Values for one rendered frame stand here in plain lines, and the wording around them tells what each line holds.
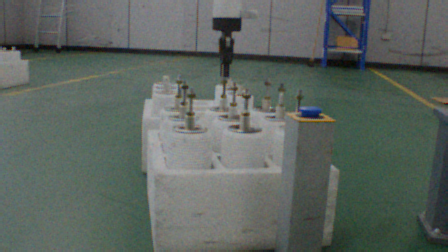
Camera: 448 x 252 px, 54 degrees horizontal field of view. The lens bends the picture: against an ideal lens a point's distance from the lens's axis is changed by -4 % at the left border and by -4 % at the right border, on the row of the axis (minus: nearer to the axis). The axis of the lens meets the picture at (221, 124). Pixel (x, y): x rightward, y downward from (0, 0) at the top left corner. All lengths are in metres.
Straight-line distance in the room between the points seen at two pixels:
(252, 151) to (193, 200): 0.16
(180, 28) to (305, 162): 6.94
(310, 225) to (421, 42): 6.80
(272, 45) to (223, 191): 6.53
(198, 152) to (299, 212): 0.24
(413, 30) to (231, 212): 6.74
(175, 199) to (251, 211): 0.16
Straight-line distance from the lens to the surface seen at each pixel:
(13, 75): 3.59
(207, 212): 0.93
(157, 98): 1.45
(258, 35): 7.41
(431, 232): 1.18
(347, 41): 6.90
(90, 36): 8.29
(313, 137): 0.80
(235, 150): 0.94
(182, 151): 0.92
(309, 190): 0.83
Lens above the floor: 0.46
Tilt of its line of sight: 12 degrees down
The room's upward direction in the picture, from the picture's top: 3 degrees clockwise
